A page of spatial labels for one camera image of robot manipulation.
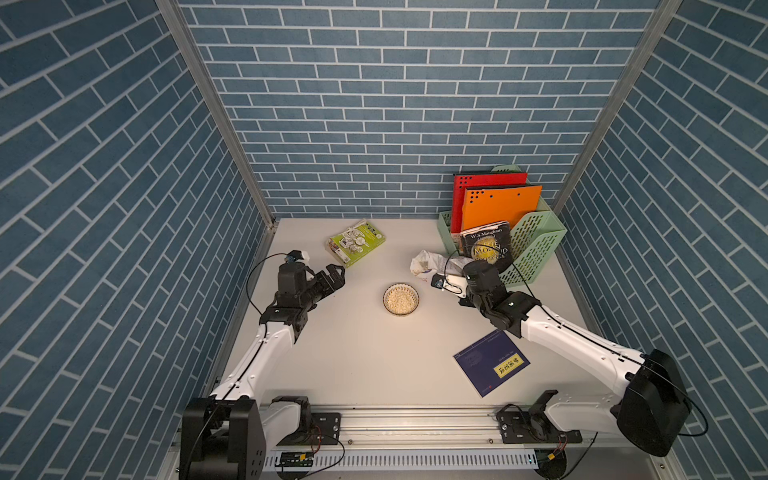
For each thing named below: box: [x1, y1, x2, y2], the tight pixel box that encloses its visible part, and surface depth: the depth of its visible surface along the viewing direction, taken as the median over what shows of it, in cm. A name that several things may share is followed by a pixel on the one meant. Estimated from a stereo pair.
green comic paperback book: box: [328, 219, 386, 268], surface depth 113 cm
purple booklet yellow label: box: [453, 329, 531, 398], surface depth 86 cm
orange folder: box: [461, 185, 543, 231], surface depth 91 cm
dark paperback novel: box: [460, 221, 513, 272], surface depth 93 cm
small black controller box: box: [275, 452, 315, 467], surface depth 73 cm
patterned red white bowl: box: [382, 282, 420, 315], surface depth 95 cm
